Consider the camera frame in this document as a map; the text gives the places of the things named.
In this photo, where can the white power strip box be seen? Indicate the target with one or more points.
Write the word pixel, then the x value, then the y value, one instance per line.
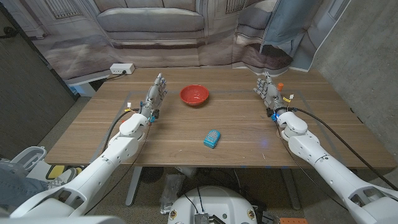
pixel 122 68

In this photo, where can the grey table leg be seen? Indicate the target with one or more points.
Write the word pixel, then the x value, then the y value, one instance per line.
pixel 290 189
pixel 133 186

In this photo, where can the clear plastic bag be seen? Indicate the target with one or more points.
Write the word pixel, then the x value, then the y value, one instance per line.
pixel 172 193

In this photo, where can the yellow black object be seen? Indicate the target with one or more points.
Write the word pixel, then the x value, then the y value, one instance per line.
pixel 56 171

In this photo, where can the black round floor fan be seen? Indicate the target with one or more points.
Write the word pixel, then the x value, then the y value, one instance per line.
pixel 152 174

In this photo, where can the orange capped small bottle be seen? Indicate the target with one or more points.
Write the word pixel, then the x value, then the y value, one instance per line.
pixel 280 86

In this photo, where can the red bowl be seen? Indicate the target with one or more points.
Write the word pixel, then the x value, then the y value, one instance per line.
pixel 194 93

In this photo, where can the grey white sneaker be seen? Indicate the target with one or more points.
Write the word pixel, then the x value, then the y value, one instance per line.
pixel 63 179

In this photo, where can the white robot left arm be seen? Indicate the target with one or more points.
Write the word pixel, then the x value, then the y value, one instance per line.
pixel 118 149

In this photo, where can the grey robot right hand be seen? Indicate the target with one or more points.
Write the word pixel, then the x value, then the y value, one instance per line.
pixel 271 95

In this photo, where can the white plastic device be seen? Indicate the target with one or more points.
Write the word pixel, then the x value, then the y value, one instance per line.
pixel 186 171

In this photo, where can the printed sofa room backdrop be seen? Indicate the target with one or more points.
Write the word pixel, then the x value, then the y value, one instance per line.
pixel 155 31

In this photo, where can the orange box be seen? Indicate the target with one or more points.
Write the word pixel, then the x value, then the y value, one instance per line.
pixel 293 221

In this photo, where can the white plastic bin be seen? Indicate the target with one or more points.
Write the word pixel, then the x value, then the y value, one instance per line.
pixel 28 157

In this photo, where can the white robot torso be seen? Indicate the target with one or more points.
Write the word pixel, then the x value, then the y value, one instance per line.
pixel 211 202

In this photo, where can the blue sponge block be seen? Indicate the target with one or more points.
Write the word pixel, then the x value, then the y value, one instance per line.
pixel 212 138

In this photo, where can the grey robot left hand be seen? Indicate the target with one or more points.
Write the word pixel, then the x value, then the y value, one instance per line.
pixel 155 93

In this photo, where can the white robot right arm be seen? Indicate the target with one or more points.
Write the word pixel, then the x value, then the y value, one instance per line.
pixel 311 152

